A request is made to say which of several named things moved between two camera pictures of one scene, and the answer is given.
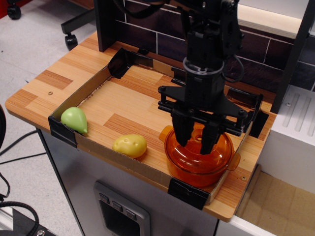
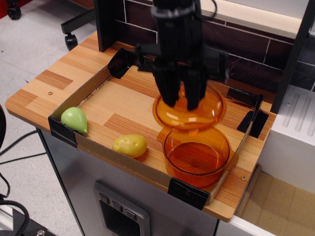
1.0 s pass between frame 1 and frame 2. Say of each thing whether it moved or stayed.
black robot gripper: moved
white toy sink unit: stayed
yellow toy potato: stayed
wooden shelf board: stayed
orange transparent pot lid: moved
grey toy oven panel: stayed
